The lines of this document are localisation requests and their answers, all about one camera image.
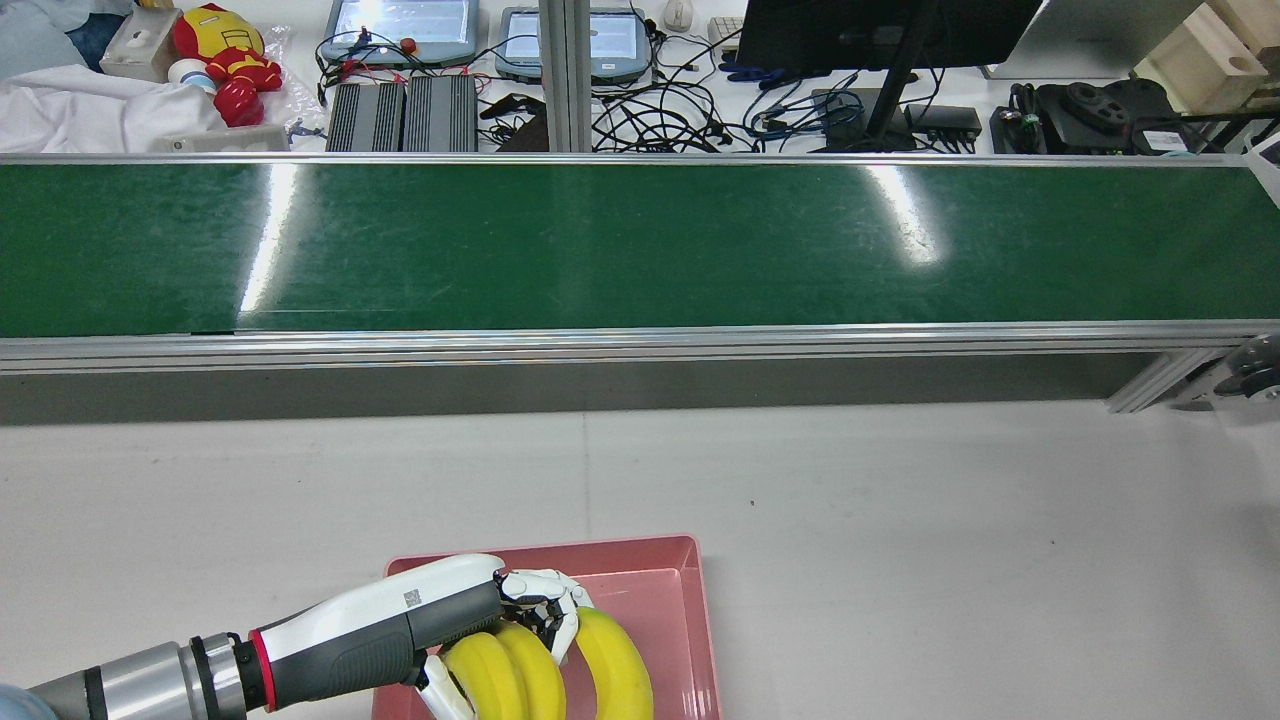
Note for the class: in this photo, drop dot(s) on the grey flat panel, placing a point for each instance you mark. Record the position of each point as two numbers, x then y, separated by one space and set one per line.
1080 40

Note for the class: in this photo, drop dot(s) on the black curved bracket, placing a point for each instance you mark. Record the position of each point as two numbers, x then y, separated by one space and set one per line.
510 103

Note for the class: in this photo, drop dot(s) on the blue grey cloth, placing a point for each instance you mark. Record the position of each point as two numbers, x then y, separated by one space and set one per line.
40 40

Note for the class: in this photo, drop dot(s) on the black finned computer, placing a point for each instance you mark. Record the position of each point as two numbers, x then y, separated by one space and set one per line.
440 115
365 115

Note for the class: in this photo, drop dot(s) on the red yellow plush toy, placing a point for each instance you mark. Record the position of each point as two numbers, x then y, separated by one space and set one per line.
225 50

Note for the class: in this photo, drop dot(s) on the green conveyor belt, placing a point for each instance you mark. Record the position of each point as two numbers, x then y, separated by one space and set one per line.
600 250

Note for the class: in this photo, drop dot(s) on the white keyboard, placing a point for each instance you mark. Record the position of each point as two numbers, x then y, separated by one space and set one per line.
725 30

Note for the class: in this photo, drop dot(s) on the grey box with knob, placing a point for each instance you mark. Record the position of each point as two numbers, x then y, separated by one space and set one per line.
140 45

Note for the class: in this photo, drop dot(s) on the yellow banana bunch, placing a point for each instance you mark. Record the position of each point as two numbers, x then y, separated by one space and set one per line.
615 670

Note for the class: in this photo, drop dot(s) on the white power strip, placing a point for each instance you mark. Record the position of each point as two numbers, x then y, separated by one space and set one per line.
230 138

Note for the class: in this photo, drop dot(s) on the pink plastic basket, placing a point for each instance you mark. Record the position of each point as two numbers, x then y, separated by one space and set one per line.
670 620

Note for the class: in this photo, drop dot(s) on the aluminium camera post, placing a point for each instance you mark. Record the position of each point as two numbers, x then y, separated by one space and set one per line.
565 70

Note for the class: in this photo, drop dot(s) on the white computer mouse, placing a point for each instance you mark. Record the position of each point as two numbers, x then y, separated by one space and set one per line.
678 12

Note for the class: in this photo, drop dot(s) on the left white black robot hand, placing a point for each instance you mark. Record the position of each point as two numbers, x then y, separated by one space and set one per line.
380 620

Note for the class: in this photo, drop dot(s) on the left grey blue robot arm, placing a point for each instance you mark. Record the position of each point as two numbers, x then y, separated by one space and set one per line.
150 680

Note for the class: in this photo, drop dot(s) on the white cloth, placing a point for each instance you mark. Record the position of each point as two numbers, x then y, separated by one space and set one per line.
90 110

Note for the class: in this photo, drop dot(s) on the light wooden box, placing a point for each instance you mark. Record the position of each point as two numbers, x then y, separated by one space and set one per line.
1200 60

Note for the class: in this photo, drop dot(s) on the black monitor stand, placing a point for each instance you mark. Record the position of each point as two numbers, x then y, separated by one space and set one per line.
885 110

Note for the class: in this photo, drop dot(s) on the grey teach pendant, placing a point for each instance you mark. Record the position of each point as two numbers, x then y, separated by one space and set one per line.
615 45
400 25

